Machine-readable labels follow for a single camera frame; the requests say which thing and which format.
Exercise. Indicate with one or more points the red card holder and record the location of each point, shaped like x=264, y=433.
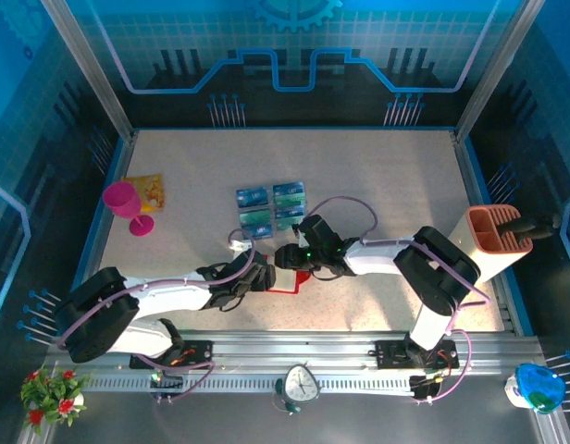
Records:
x=287, y=282

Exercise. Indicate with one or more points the teal credit card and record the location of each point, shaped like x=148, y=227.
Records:
x=289, y=200
x=285, y=224

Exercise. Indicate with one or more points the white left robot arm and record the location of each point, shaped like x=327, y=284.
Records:
x=174, y=296

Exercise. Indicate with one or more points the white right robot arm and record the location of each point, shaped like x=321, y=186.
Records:
x=382, y=254

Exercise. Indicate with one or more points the blue wipes packet top left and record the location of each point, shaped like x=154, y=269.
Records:
x=253, y=197

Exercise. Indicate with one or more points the white triangular alarm clock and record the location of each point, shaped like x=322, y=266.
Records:
x=301, y=383

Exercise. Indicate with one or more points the yellow snack packet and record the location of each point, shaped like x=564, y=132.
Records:
x=153, y=189

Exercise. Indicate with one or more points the pink plastic goblet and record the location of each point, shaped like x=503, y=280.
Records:
x=123, y=199

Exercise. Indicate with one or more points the white and orange knife block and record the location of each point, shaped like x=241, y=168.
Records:
x=498, y=263

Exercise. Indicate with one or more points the artificial plant with red flowers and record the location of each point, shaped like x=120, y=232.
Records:
x=49, y=393

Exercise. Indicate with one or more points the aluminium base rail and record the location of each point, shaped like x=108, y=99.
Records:
x=289, y=347

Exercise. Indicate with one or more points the aluminium frame post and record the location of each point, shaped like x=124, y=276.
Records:
x=90, y=69
x=498, y=69

